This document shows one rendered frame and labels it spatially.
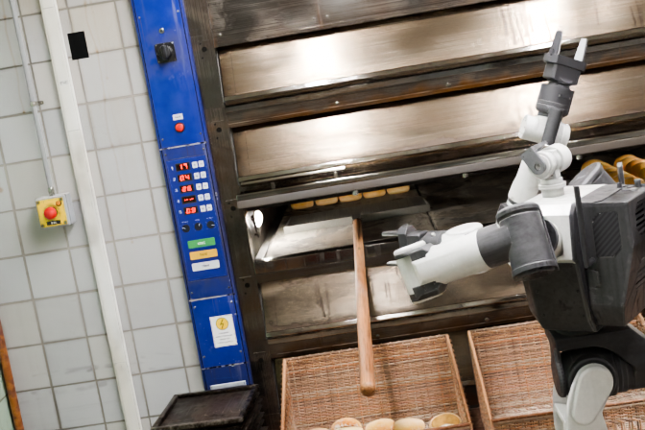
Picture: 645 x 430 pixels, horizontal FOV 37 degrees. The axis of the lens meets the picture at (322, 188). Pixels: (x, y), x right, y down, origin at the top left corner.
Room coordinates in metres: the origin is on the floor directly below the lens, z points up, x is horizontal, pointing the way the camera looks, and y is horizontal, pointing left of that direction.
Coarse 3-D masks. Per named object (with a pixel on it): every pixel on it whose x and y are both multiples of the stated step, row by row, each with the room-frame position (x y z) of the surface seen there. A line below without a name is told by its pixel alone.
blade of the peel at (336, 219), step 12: (372, 204) 3.84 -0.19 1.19; (384, 204) 3.79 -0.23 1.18; (396, 204) 3.74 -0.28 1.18; (408, 204) 3.70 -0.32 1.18; (420, 204) 3.65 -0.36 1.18; (300, 216) 3.85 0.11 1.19; (312, 216) 3.81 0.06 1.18; (324, 216) 3.76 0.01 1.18; (336, 216) 3.71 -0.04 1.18; (348, 216) 3.67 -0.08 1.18; (372, 216) 3.51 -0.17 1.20; (384, 216) 3.51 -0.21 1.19; (396, 216) 3.51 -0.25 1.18; (288, 228) 3.53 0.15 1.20; (300, 228) 3.53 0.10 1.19; (312, 228) 3.53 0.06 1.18
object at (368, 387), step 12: (360, 228) 3.25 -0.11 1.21; (360, 240) 3.04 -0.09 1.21; (360, 252) 2.85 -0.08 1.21; (360, 264) 2.70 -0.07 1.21; (360, 276) 2.55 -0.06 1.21; (360, 288) 2.42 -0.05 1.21; (360, 300) 2.30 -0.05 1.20; (360, 312) 2.20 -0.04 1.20; (360, 324) 2.10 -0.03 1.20; (360, 336) 2.02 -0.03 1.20; (360, 348) 1.94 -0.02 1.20; (360, 360) 1.87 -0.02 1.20; (372, 360) 1.87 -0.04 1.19; (360, 372) 1.80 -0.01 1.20; (372, 372) 1.79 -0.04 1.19; (360, 384) 1.74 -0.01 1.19; (372, 384) 1.73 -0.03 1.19
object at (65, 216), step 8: (40, 200) 3.07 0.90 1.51; (48, 200) 3.06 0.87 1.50; (56, 200) 3.06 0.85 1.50; (64, 200) 3.06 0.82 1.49; (40, 208) 3.06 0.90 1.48; (56, 208) 3.06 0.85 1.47; (64, 208) 3.06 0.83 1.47; (72, 208) 3.12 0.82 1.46; (40, 216) 3.06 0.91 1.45; (56, 216) 3.06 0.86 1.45; (64, 216) 3.06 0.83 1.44; (72, 216) 3.10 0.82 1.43; (40, 224) 3.06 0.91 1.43; (48, 224) 3.06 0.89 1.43; (56, 224) 3.06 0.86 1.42; (64, 224) 3.06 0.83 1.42
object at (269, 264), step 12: (384, 240) 3.11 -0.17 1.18; (396, 240) 3.08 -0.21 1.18; (300, 252) 3.14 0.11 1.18; (312, 252) 3.11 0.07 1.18; (324, 252) 3.09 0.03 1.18; (336, 252) 3.08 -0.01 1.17; (348, 252) 3.08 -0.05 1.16; (372, 252) 3.08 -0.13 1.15; (384, 252) 3.08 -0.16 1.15; (264, 264) 3.10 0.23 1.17; (276, 264) 3.10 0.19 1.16; (288, 264) 3.09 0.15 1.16; (300, 264) 3.09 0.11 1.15; (312, 264) 3.09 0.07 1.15
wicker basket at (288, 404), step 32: (352, 352) 3.05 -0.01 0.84; (384, 352) 3.04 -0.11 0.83; (416, 352) 3.04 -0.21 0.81; (448, 352) 3.02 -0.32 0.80; (288, 384) 3.02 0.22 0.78; (320, 384) 3.03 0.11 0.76; (352, 384) 3.02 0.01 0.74; (384, 384) 3.01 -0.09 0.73; (416, 384) 3.01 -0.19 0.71; (448, 384) 3.00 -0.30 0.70; (288, 416) 2.86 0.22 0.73; (320, 416) 3.01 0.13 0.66; (352, 416) 3.00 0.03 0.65; (384, 416) 2.99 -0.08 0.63; (416, 416) 2.98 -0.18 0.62
